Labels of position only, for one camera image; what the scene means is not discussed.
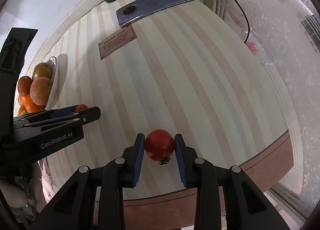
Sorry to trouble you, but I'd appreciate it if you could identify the white oval patterned plate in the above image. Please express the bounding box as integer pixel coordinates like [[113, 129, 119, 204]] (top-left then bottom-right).
[[45, 56, 59, 110]]

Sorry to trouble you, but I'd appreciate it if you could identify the blue smartphone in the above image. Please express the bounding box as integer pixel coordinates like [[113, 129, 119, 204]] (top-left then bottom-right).
[[116, 0, 193, 28]]

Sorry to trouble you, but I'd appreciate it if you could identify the brown mat label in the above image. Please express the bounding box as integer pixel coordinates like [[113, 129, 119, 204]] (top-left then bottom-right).
[[99, 25, 137, 60]]

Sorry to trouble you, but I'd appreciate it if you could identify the striped cat table mat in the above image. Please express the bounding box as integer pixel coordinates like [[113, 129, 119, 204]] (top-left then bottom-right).
[[42, 0, 293, 201]]

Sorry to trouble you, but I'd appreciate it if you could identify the small orange front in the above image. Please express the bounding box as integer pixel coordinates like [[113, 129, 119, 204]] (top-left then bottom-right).
[[24, 94, 44, 113]]

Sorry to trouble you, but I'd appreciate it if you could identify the red-green apple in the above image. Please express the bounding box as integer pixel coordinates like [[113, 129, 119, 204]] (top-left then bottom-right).
[[30, 77, 53, 106], [32, 62, 53, 80]]

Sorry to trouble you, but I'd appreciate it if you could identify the red cherry tomato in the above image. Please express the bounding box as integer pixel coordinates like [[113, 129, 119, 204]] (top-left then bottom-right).
[[145, 129, 175, 164], [74, 104, 88, 112]]

